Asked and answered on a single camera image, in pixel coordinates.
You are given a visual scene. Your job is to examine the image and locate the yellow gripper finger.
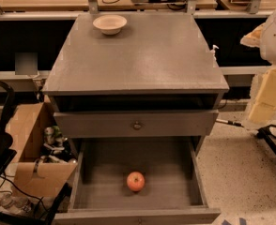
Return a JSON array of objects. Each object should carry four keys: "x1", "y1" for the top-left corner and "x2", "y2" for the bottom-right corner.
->
[
  {"x1": 240, "y1": 24, "x2": 264, "y2": 48},
  {"x1": 248, "y1": 66, "x2": 276, "y2": 125}
]

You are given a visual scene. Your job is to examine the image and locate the red apple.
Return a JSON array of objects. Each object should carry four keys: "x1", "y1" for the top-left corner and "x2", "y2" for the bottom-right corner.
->
[{"x1": 127, "y1": 172, "x2": 146, "y2": 192}]

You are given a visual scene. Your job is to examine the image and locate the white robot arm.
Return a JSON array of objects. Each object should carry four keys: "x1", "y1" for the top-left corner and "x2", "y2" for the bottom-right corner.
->
[{"x1": 240, "y1": 9, "x2": 276, "y2": 128}]

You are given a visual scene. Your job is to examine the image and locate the grey drawer cabinet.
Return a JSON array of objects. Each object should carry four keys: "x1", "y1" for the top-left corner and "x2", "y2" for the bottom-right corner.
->
[{"x1": 42, "y1": 12, "x2": 230, "y2": 143}]

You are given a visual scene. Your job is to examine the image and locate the white pump bottle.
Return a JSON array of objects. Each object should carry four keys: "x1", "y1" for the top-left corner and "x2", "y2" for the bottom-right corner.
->
[{"x1": 210, "y1": 44, "x2": 220, "y2": 61}]

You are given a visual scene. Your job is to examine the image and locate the black tripod stand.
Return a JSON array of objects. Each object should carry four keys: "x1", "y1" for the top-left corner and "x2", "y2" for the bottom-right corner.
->
[{"x1": 255, "y1": 124, "x2": 276, "y2": 156}]

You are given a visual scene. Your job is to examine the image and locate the white bowl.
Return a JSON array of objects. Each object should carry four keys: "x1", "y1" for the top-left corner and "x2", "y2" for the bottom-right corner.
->
[{"x1": 93, "y1": 15, "x2": 127, "y2": 35}]

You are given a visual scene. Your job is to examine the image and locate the items in cardboard box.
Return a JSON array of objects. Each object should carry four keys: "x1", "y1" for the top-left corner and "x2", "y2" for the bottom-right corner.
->
[{"x1": 40, "y1": 126, "x2": 77, "y2": 163}]

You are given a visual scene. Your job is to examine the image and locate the cardboard box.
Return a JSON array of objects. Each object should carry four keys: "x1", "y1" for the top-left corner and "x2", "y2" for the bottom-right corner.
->
[{"x1": 8, "y1": 103, "x2": 77, "y2": 197}]

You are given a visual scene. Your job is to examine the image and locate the black chair frame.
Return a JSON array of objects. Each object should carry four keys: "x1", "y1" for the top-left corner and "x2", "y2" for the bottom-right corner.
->
[{"x1": 0, "y1": 81, "x2": 17, "y2": 175}]

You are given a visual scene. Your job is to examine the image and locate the black floor cable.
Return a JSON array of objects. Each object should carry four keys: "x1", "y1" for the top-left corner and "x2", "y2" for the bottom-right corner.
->
[{"x1": 0, "y1": 172, "x2": 52, "y2": 218}]

